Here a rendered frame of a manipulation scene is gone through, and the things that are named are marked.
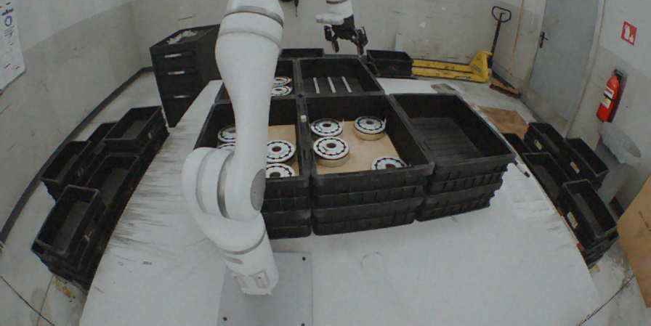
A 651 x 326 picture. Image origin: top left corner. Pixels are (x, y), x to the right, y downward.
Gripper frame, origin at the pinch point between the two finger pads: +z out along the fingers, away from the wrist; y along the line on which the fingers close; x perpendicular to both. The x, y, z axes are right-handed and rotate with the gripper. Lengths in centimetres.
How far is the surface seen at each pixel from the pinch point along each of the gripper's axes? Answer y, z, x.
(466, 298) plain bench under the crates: -61, 26, 47
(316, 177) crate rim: -18.2, 1.1, 44.0
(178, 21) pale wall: 367, 43, -98
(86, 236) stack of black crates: 65, 16, 116
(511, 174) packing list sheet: -66, 45, -10
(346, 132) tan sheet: -5.9, 19.9, 16.8
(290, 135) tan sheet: 7.6, 15.4, 28.4
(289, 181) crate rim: -14, 0, 48
